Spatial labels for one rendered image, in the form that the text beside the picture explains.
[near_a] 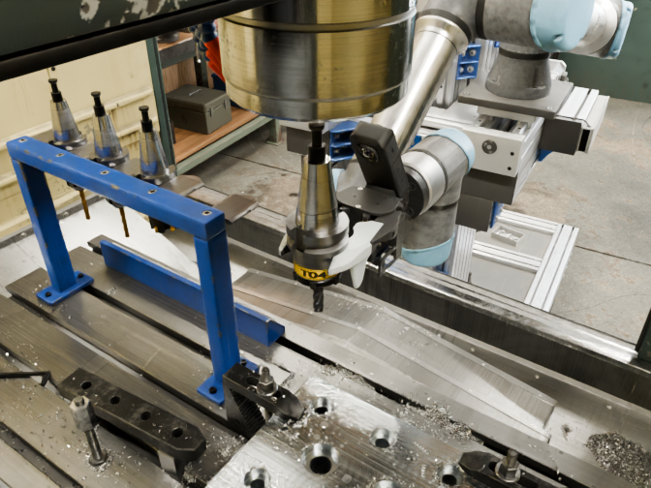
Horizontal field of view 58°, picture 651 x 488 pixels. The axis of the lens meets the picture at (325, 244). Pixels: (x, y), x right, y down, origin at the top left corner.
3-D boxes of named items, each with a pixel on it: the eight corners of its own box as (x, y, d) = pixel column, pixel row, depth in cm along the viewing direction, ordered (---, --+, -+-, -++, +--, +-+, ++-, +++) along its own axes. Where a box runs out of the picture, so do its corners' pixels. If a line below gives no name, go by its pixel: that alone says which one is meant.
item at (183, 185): (185, 175, 95) (184, 170, 95) (209, 184, 92) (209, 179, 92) (152, 193, 90) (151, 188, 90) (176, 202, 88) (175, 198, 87)
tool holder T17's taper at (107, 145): (88, 156, 97) (79, 116, 93) (107, 145, 101) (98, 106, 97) (110, 160, 96) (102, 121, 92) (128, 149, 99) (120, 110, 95)
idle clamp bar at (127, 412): (90, 392, 97) (80, 364, 94) (215, 460, 87) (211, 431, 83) (65, 414, 94) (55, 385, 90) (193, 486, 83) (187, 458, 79)
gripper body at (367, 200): (379, 281, 68) (426, 234, 76) (383, 216, 63) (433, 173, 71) (324, 259, 71) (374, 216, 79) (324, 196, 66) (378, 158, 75)
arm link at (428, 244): (396, 230, 96) (401, 169, 90) (459, 253, 91) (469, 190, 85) (370, 252, 91) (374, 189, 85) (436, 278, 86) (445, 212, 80)
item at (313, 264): (284, 268, 62) (283, 242, 60) (316, 248, 65) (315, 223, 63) (320, 287, 59) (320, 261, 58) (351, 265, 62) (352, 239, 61)
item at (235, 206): (237, 194, 90) (236, 190, 89) (264, 204, 87) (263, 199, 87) (204, 214, 85) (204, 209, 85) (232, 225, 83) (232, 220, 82)
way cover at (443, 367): (242, 284, 167) (237, 236, 158) (567, 431, 125) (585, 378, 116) (162, 346, 146) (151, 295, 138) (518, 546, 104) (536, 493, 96)
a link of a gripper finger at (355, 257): (355, 316, 60) (381, 266, 67) (356, 268, 57) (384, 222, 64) (326, 309, 61) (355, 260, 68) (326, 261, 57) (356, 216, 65)
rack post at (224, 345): (236, 356, 104) (220, 212, 88) (260, 369, 102) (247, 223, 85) (196, 392, 97) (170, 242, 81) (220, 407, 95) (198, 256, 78)
